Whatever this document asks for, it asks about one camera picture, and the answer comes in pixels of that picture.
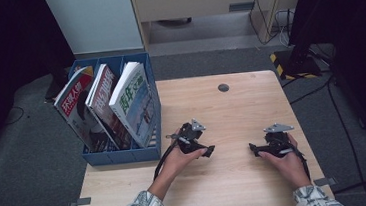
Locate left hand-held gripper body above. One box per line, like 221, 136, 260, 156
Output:
173, 117, 209, 156

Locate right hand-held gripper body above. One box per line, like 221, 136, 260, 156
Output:
261, 121, 298, 160

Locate blue and white magazine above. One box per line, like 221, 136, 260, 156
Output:
104, 59, 159, 152

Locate blue plastic file rack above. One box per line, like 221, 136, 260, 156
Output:
66, 50, 167, 170

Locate red cover magazine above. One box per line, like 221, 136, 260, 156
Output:
81, 61, 134, 154

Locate portrait cover magazine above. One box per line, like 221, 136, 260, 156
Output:
50, 64, 113, 157

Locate person's left hand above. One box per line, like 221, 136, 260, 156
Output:
154, 125, 211, 186

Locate person's right hand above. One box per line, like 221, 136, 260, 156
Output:
256, 131, 312, 192

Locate grey tape strip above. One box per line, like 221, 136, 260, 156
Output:
67, 196, 93, 206
312, 176, 338, 188

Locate light wooden desk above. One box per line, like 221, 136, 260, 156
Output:
128, 0, 312, 55

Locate black curtain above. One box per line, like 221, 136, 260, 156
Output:
0, 0, 85, 167
283, 0, 366, 157

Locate white cabinet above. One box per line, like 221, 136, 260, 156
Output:
44, 0, 145, 58

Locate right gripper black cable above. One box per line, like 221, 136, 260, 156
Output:
287, 135, 312, 182

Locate grey table cable grommet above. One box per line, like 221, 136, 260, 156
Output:
216, 82, 230, 94

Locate white cable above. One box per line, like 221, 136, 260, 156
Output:
272, 7, 298, 49

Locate black hanging power cable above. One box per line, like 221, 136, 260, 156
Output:
246, 0, 287, 48

